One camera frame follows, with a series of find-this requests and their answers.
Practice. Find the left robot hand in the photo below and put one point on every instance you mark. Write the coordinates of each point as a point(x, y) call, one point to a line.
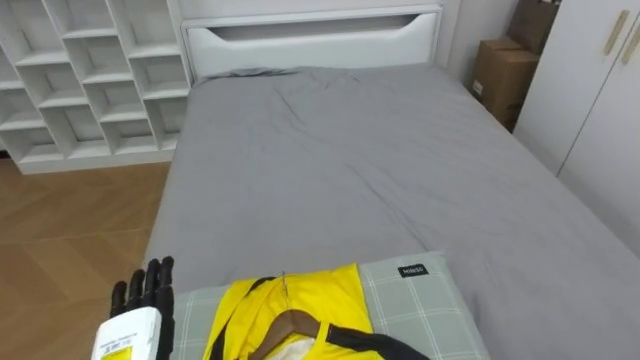
point(145, 305)

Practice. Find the brown wooden clothes hanger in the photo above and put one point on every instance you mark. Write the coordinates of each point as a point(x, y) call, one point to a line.
point(290, 327)

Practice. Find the yellow and black garment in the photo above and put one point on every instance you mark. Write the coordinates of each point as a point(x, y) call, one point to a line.
point(310, 310)

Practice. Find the grey bed with white headboard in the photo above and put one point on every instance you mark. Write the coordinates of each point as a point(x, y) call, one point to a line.
point(320, 165)

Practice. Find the white cubby shelf unit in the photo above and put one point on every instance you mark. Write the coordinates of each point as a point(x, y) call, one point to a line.
point(85, 85)

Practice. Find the green checked pillow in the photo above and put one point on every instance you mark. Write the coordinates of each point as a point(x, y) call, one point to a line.
point(415, 310)

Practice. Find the tall dark brown cardboard box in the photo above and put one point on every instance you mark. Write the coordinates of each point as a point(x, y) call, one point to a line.
point(532, 22)

